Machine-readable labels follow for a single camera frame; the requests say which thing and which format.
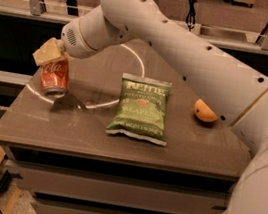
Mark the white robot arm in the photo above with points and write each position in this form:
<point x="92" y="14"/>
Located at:
<point x="233" y="90"/>

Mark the green jalapeno chip bag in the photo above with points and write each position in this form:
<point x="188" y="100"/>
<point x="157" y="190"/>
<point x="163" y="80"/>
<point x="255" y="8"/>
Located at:
<point x="141" y="109"/>

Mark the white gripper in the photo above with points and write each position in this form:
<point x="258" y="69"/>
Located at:
<point x="71" y="40"/>

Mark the metal rail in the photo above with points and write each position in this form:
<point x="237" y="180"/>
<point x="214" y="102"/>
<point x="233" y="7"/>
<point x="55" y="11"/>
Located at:
<point x="227" y="44"/>

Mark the orange fruit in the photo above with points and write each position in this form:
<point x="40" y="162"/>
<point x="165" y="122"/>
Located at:
<point x="203" y="112"/>

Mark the red coke can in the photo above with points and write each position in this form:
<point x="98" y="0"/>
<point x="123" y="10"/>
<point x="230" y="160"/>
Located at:
<point x="54" y="78"/>

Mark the grey drawer cabinet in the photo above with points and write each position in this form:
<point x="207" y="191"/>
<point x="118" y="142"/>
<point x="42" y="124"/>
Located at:
<point x="59" y="150"/>

